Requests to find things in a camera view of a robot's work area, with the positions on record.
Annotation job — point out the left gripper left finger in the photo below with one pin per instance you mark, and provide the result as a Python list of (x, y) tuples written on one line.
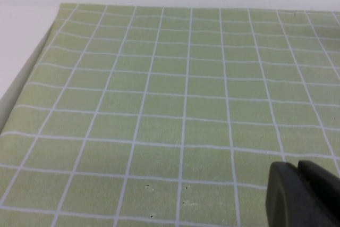
[(287, 197)]

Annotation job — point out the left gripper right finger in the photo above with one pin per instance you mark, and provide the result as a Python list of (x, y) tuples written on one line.
[(326, 192)]

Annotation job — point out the green grid cutting mat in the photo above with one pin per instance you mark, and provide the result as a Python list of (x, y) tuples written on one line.
[(159, 91)]

